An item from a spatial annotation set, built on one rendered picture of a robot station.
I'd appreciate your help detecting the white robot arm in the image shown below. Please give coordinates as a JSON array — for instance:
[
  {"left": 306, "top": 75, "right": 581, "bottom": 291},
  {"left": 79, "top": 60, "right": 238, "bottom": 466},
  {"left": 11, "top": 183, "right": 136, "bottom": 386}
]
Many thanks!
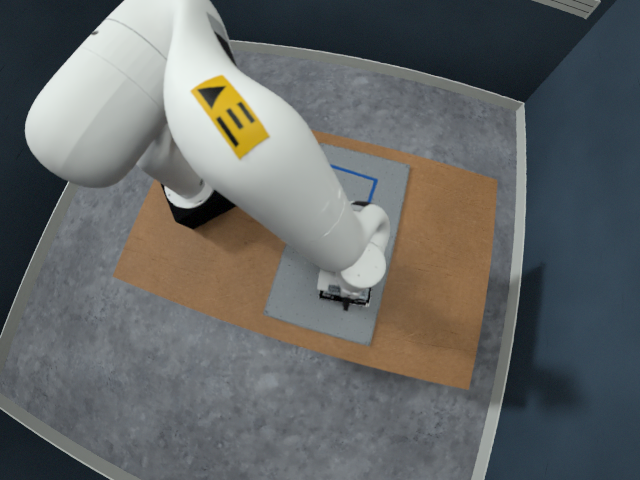
[{"left": 26, "top": 0, "right": 390, "bottom": 295}]

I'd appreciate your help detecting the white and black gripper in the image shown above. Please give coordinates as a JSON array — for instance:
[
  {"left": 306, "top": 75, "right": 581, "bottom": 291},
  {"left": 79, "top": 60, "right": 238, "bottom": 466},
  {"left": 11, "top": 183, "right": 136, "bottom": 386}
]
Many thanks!
[{"left": 340, "top": 288, "right": 361, "bottom": 311}]

